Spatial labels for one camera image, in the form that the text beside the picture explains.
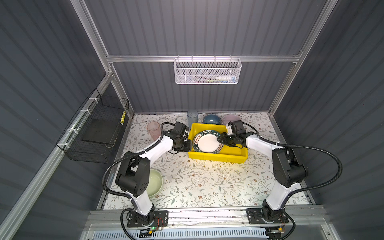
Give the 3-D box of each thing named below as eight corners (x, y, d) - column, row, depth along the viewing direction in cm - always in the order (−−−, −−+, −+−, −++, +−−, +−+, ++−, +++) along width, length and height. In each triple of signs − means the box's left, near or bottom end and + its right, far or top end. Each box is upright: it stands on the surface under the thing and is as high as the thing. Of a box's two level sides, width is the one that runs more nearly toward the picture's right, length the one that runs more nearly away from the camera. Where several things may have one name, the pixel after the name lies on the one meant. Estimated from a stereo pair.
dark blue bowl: (203, 127, 114) (203, 122, 109) (202, 119, 119) (202, 114, 114) (220, 127, 114) (221, 122, 109) (219, 119, 119) (220, 114, 114)
